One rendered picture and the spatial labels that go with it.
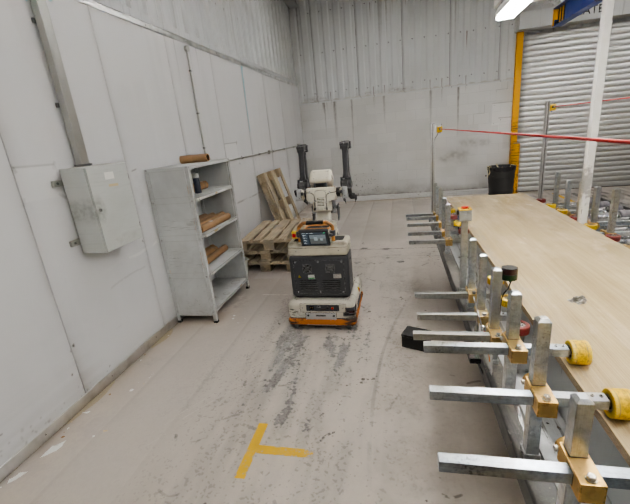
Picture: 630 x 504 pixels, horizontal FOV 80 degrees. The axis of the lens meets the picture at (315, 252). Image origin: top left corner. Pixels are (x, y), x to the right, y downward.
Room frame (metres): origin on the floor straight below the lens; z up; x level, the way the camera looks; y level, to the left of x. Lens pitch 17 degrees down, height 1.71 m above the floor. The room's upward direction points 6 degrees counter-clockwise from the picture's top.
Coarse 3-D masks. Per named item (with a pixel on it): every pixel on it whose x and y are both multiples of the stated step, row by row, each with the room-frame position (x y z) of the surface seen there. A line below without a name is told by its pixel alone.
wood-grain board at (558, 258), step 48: (480, 240) 2.48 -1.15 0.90; (528, 240) 2.38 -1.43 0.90; (576, 240) 2.29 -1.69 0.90; (528, 288) 1.66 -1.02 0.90; (576, 288) 1.61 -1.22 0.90; (624, 288) 1.56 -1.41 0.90; (576, 336) 1.22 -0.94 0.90; (624, 336) 1.19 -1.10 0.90; (576, 384) 0.98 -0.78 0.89; (624, 384) 0.94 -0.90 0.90; (624, 432) 0.77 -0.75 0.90
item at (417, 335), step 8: (416, 336) 1.41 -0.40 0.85; (424, 336) 1.41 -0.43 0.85; (432, 336) 1.40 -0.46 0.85; (440, 336) 1.39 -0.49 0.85; (448, 336) 1.38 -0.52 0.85; (456, 336) 1.38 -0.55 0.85; (464, 336) 1.37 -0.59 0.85; (472, 336) 1.36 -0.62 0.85; (480, 336) 1.36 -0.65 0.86; (488, 336) 1.35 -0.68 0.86; (520, 336) 1.32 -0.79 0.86
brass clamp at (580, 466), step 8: (560, 440) 0.70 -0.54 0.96; (560, 448) 0.68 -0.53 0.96; (560, 456) 0.68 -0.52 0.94; (568, 456) 0.65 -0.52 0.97; (568, 464) 0.64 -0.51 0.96; (576, 464) 0.63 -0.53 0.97; (584, 464) 0.63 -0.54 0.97; (592, 464) 0.63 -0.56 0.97; (576, 472) 0.61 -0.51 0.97; (584, 472) 0.61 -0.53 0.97; (592, 472) 0.61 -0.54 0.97; (576, 480) 0.60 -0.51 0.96; (584, 480) 0.59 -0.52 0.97; (600, 480) 0.59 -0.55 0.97; (576, 488) 0.60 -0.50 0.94; (584, 488) 0.58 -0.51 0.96; (592, 488) 0.58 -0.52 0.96; (600, 488) 0.58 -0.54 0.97; (576, 496) 0.59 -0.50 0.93; (584, 496) 0.58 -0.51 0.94; (592, 496) 0.58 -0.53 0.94; (600, 496) 0.57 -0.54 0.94
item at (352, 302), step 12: (360, 288) 3.47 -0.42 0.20; (300, 300) 3.14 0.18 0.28; (312, 300) 3.12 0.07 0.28; (324, 300) 3.09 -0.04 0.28; (336, 300) 3.07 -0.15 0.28; (348, 300) 3.04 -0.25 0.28; (360, 300) 3.39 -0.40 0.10; (300, 312) 3.10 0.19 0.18; (312, 312) 3.07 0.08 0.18; (324, 312) 3.05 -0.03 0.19; (336, 312) 3.02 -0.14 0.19; (348, 312) 3.00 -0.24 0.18; (300, 324) 3.13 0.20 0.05; (312, 324) 3.08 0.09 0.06; (324, 324) 3.05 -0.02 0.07; (336, 324) 3.02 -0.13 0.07; (348, 324) 2.99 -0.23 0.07
